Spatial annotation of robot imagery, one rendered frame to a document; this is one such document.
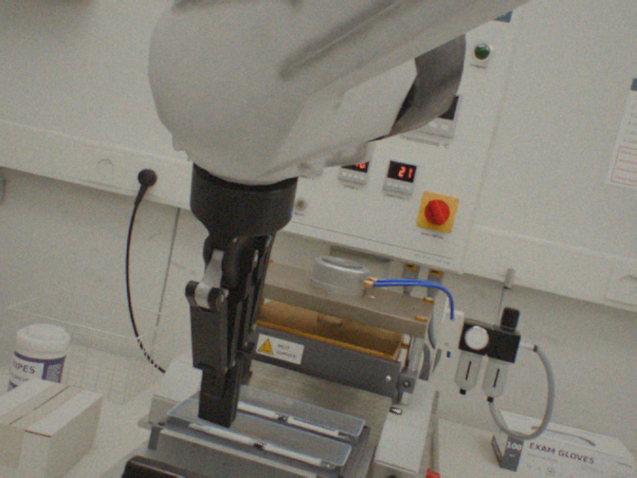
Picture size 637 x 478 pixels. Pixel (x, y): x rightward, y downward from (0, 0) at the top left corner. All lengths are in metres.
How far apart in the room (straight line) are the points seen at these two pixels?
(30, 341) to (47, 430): 0.24
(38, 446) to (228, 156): 0.82
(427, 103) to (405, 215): 0.73
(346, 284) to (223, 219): 0.51
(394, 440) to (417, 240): 0.36
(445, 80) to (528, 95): 1.17
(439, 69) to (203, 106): 0.14
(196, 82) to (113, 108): 1.39
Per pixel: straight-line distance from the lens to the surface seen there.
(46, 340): 1.33
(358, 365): 0.94
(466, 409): 1.64
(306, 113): 0.32
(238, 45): 0.32
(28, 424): 1.13
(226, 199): 0.49
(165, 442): 0.72
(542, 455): 1.46
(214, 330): 0.54
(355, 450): 0.80
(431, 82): 0.40
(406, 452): 0.88
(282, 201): 0.50
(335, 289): 0.99
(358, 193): 1.14
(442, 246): 1.14
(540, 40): 1.60
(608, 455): 1.48
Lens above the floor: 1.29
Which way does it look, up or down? 7 degrees down
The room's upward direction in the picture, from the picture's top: 12 degrees clockwise
